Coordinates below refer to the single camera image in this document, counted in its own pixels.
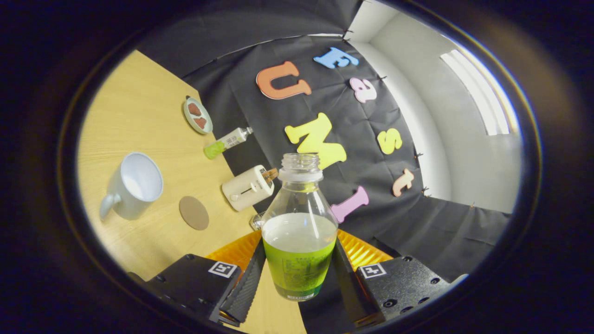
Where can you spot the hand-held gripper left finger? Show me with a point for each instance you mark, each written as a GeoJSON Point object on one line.
{"type": "Point", "coordinates": [246, 292]}

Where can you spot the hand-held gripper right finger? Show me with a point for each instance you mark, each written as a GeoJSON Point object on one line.
{"type": "Point", "coordinates": [352, 297]}

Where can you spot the clear green-label juice bottle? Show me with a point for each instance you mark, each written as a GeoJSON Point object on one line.
{"type": "Point", "coordinates": [299, 260]}

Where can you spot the brown round coaster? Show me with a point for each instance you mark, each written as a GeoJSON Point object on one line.
{"type": "Point", "coordinates": [194, 213]}

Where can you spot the white cup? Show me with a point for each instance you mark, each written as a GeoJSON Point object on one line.
{"type": "Point", "coordinates": [127, 195]}

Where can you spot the capped green tea bottle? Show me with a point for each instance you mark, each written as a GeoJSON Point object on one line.
{"type": "Point", "coordinates": [229, 140]}

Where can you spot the white toaster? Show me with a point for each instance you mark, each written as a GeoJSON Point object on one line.
{"type": "Point", "coordinates": [246, 188]}

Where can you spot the brown toast slice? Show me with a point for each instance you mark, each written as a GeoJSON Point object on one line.
{"type": "Point", "coordinates": [271, 178]}
{"type": "Point", "coordinates": [270, 171]}

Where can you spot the brown meat piece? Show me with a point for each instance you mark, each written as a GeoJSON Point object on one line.
{"type": "Point", "coordinates": [194, 109]}
{"type": "Point", "coordinates": [200, 123]}

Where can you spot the light green plate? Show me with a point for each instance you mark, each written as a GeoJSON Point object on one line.
{"type": "Point", "coordinates": [188, 120]}

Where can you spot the wooden table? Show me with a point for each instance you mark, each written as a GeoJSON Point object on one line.
{"type": "Point", "coordinates": [139, 116]}

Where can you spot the ceiling light panel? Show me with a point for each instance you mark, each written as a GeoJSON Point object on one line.
{"type": "Point", "coordinates": [482, 93]}

